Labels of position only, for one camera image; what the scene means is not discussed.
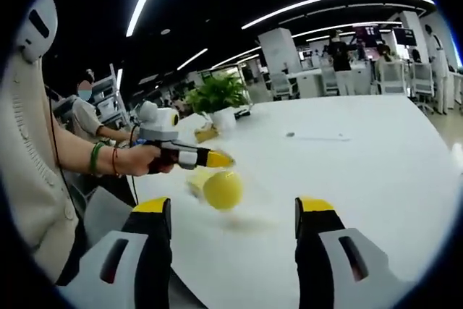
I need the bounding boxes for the black monitor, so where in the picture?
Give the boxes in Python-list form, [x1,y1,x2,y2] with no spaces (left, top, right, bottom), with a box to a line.
[392,27,416,46]

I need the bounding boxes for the grey chair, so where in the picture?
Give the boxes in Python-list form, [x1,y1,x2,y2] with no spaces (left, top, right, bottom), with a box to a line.
[77,187,137,253]

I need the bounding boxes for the white chest device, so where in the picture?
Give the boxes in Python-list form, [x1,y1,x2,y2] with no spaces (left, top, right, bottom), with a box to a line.
[15,0,59,63]

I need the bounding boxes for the dark hanging sign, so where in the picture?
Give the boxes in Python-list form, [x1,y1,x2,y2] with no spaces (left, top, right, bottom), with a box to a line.
[352,24,380,50]

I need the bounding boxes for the red string bracelet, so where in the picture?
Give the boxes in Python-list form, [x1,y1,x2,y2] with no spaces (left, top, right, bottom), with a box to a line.
[109,147,121,179]

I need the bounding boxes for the curved ceiling light strip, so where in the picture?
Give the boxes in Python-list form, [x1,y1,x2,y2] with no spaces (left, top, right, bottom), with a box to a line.
[240,0,436,31]

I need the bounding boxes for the potted green plant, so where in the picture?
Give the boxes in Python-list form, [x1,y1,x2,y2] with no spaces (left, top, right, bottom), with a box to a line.
[185,72,251,131]

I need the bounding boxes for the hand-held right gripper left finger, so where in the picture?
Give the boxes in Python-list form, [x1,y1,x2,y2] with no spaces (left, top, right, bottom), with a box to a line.
[77,195,173,309]

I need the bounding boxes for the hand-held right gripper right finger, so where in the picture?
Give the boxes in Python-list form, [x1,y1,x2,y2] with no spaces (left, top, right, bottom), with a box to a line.
[294,195,391,309]

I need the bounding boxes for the green bracelet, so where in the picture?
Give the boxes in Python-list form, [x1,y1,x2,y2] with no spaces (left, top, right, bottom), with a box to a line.
[88,141,106,177]

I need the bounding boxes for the yellow tissue box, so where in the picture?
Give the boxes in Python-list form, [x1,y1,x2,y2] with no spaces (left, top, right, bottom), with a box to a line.
[194,123,221,144]

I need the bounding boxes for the person's left hand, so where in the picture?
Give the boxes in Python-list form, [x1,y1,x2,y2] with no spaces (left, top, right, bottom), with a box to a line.
[117,141,175,177]

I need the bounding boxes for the person's cream cardigan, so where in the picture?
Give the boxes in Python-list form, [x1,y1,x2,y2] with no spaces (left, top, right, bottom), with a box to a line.
[0,47,88,285]

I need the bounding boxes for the white metal shelf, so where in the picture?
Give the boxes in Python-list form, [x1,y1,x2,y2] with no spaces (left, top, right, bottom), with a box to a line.
[93,64,128,130]

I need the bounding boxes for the yellow round silicone block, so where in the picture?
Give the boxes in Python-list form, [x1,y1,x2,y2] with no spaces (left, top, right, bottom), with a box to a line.
[201,170,244,212]

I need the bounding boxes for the person's black trousers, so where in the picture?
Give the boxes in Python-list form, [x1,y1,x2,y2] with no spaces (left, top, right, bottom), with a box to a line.
[55,214,92,287]

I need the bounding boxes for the white office chair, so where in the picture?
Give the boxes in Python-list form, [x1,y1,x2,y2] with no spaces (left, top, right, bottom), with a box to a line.
[378,61,409,97]
[409,62,436,108]

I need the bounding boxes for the yellow rectangular silicone block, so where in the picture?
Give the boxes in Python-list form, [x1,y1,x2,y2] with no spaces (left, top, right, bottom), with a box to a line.
[185,172,211,198]

